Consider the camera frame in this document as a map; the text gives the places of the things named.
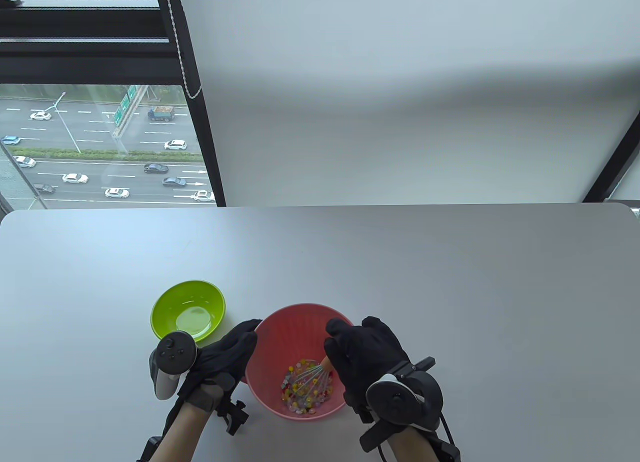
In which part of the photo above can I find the person's right hand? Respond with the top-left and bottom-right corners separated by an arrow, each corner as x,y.
324,316 -> 412,424

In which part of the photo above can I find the person's left hand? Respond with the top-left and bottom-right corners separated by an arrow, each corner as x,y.
176,318 -> 264,413

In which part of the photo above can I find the wire whisk with wooden handle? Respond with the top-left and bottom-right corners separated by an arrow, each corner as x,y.
290,358 -> 333,398

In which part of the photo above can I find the green plastic bowl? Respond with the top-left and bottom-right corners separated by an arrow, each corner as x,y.
151,280 -> 227,343

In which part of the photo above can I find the pink salad bowl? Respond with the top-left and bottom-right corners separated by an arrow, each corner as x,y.
245,303 -> 355,421

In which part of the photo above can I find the pile of colourful plastic decorations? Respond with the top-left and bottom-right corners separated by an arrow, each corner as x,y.
280,360 -> 335,415

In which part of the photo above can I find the person's left forearm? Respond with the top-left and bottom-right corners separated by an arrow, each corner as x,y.
150,402 -> 211,462

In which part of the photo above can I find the person's right forearm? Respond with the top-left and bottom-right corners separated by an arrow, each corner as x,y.
390,427 -> 436,462

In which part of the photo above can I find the black and white left controller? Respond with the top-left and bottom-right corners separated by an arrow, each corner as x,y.
148,331 -> 198,401

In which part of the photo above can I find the black and white controller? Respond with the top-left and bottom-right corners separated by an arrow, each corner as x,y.
148,331 -> 198,401
360,357 -> 444,453

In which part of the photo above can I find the black and white right controller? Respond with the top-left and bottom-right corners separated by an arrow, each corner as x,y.
360,357 -> 444,453

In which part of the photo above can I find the white roller blind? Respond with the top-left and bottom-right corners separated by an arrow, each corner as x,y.
176,0 -> 640,207

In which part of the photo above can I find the black clamp bracket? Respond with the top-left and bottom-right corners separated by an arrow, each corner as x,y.
216,399 -> 250,436

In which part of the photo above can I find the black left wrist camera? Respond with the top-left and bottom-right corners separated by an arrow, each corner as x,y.
137,436 -> 163,462

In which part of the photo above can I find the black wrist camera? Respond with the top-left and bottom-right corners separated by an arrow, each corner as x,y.
430,432 -> 461,462
137,436 -> 163,462

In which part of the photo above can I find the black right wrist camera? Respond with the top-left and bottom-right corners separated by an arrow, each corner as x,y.
430,432 -> 461,462

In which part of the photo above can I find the black window frame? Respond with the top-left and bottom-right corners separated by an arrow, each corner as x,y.
0,0 -> 227,208
582,127 -> 640,203

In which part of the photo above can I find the white bead chain cord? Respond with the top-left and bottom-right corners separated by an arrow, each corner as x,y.
162,0 -> 203,101

